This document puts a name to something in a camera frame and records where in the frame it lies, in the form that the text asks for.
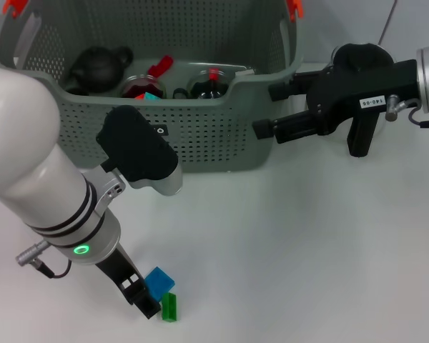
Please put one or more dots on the glass teacup black holder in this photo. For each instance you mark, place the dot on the glass teacup black holder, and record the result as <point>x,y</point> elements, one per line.
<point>143,85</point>
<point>207,87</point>

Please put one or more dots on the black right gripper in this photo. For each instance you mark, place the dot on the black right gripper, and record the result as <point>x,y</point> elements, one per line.
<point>343,96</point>

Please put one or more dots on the green toy brick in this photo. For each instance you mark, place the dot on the green toy brick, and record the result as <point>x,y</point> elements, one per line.
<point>169,307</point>

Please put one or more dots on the grey perforated storage bin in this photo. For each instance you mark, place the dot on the grey perforated storage bin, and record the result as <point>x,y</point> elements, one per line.
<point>218,143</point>

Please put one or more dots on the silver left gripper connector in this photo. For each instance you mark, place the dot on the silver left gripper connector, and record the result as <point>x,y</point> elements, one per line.
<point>30,253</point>

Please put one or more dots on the dark red toy brick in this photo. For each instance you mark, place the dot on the dark red toy brick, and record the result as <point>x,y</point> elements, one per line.
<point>161,66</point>

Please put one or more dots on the dark clay teapot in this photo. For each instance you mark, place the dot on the dark clay teapot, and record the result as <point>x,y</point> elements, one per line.
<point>96,68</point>

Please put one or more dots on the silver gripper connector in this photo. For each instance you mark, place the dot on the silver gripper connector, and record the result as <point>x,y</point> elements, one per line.
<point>30,253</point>
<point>391,109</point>

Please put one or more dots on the red stepped toy brick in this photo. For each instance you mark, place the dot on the red stepped toy brick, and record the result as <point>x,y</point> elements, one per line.
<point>213,74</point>

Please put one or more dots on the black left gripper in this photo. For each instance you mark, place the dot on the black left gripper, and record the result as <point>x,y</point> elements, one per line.
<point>119,271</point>

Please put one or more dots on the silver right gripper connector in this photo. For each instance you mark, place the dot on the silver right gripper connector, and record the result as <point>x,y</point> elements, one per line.
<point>391,109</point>

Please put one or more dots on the bright red toy brick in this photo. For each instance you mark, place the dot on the bright red toy brick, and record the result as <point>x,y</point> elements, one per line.
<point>140,96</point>

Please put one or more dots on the blue toy brick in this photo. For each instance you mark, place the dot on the blue toy brick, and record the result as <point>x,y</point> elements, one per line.
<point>161,280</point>

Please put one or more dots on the teal toy brick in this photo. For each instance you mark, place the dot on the teal toy brick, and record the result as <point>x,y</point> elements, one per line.
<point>153,96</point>

